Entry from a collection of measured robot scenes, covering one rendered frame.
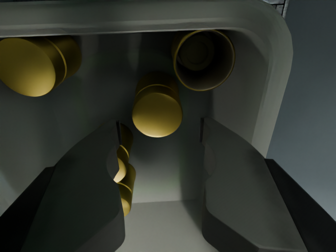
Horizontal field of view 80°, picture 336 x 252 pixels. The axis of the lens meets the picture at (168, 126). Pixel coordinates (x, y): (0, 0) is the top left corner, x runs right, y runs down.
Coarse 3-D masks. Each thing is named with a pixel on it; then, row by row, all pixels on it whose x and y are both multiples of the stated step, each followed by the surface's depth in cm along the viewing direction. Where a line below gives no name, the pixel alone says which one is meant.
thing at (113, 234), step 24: (96, 144) 9; (120, 144) 12; (72, 168) 8; (96, 168) 8; (48, 192) 7; (72, 192) 7; (96, 192) 7; (48, 216) 6; (72, 216) 6; (96, 216) 6; (120, 216) 7; (24, 240) 6; (48, 240) 6; (72, 240) 6; (96, 240) 6; (120, 240) 7
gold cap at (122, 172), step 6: (120, 126) 18; (126, 126) 18; (126, 132) 18; (126, 138) 17; (132, 138) 19; (126, 144) 17; (120, 150) 16; (126, 150) 16; (120, 156) 15; (126, 156) 16; (120, 162) 15; (126, 162) 16; (120, 168) 15; (126, 168) 16; (120, 174) 16; (114, 180) 16
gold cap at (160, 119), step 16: (144, 80) 15; (160, 80) 14; (144, 96) 12; (160, 96) 12; (176, 96) 13; (144, 112) 13; (160, 112) 13; (176, 112) 13; (144, 128) 14; (160, 128) 14; (176, 128) 14
